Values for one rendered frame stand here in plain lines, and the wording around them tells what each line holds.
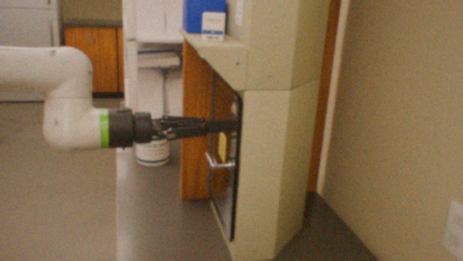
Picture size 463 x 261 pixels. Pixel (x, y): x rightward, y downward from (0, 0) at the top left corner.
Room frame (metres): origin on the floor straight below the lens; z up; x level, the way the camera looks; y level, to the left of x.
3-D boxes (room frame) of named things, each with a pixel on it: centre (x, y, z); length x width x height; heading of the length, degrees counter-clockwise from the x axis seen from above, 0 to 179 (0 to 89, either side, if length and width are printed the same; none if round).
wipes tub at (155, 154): (1.67, 0.30, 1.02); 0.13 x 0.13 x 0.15
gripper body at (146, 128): (1.01, 0.18, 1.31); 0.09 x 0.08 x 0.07; 104
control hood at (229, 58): (1.16, 0.06, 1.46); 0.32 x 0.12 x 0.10; 14
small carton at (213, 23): (1.11, 0.05, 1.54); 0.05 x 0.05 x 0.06; 88
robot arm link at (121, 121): (0.99, 0.25, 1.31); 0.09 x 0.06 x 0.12; 14
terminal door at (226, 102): (1.17, 0.01, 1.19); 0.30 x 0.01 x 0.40; 14
